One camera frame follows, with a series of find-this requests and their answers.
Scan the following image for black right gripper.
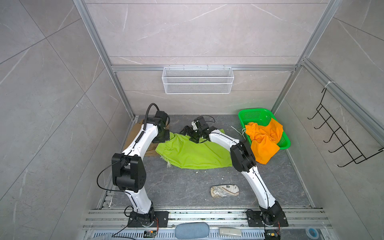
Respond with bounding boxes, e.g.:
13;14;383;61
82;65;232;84
179;126;203;143

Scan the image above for tan khaki shorts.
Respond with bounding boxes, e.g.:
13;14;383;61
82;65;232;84
122;123;165;158

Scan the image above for lime green shorts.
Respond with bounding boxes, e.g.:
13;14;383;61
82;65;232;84
156;133;233;170

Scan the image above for orange shorts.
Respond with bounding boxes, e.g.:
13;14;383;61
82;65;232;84
245;119;284;165

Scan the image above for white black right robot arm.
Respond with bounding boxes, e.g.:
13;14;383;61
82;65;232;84
180;126;286;227

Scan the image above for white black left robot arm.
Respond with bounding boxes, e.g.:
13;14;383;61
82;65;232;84
111;103;170;227

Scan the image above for patterned folded cloth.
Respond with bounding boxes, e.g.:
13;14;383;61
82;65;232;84
210;184;240;199

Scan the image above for green plastic basket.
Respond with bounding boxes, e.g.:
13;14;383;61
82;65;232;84
238;108;291;150

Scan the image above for small electronics board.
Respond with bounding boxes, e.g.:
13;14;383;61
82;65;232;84
143;230;158;239

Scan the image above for blue grey oval pad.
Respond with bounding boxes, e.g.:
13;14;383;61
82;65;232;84
175;222;210;240

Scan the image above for blue tape roll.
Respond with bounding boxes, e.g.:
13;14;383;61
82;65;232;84
306;227;320;240

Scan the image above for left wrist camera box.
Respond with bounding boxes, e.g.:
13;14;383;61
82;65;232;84
155;111;170;125

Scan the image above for white wire mesh basket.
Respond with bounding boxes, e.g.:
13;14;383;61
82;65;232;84
162;67;235;95

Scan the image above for white drawstring cord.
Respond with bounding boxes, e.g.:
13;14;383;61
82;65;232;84
230;125;247;137

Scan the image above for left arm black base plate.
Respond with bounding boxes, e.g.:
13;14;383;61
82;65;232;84
128;211;169;228

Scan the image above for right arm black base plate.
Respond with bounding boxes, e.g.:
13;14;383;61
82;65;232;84
245;210;289;227

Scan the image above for black wire hook rack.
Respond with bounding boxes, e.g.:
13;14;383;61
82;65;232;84
307;88;384;168

